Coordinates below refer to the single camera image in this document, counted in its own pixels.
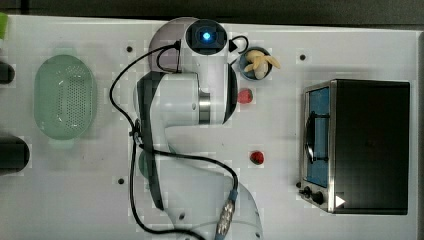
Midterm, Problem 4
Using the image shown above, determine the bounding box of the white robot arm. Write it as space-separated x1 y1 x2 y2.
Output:
134 18 263 240

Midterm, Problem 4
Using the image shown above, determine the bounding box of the grey round plate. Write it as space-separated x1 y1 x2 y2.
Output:
148 17 196 72

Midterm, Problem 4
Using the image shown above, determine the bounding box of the blue bowl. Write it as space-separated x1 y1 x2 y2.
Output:
239 47 272 81

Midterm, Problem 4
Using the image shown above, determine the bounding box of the green perforated colander basket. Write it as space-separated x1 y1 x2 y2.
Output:
33 48 96 148

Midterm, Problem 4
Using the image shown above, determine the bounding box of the red strawberry toy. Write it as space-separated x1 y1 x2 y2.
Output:
237 88 253 104

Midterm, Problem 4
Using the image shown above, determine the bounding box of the small black pot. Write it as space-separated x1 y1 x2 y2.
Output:
0 62 15 84

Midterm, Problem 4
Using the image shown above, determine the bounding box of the black and steel toaster oven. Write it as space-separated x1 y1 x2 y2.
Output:
296 79 410 215

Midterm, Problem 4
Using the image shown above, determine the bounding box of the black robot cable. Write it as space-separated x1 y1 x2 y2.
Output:
109 39 240 240

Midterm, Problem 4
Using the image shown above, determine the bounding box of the green mug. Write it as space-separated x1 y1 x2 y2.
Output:
138 143 178 181

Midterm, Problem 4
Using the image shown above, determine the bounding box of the small red tomato toy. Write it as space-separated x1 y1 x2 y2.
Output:
250 151 265 165

